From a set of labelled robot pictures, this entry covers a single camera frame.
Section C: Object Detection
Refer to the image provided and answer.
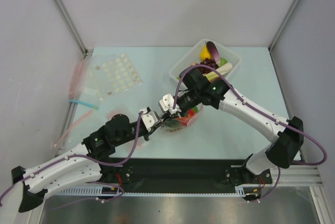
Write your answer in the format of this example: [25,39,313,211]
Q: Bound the red toy apple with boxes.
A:
[179,114,198,127]

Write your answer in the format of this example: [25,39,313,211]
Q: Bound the clear red-zipper zip bag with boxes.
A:
[160,104,204,134]

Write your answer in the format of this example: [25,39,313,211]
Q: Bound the orange toy pineapple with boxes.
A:
[161,119,186,133]

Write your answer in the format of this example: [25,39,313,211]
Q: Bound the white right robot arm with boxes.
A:
[176,79,304,183]

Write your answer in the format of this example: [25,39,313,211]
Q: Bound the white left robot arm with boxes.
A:
[11,110,164,213]

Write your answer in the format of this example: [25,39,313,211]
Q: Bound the clear pink-dotted zip bag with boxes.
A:
[104,104,149,157]

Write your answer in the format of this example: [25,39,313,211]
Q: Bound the clear cream-dotted zip bag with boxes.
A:
[88,53,143,102]

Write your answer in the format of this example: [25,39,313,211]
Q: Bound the dark toy grapes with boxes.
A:
[198,58,219,74]

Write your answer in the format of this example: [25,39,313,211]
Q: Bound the white perforated plastic basket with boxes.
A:
[169,38,241,82]

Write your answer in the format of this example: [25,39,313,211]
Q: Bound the white toy radish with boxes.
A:
[205,62,233,82]

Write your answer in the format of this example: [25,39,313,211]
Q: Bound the yellow toy pear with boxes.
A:
[200,45,211,61]

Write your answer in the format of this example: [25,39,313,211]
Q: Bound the purple toy eggplant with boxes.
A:
[206,41,221,65]

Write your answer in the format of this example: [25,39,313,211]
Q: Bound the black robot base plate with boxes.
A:
[100,158,272,188]

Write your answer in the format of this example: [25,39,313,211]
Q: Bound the slotted white cable duct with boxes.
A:
[56,184,261,198]

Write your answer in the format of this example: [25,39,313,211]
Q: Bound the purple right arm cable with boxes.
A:
[172,66,328,204]

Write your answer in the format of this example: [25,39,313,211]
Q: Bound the right aluminium frame post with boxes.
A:
[268,0,302,53]

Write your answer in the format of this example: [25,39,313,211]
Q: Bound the aluminium frame post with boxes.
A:
[268,0,302,53]
[52,0,87,56]

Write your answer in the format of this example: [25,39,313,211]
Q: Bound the left aluminium frame post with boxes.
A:
[52,0,87,56]

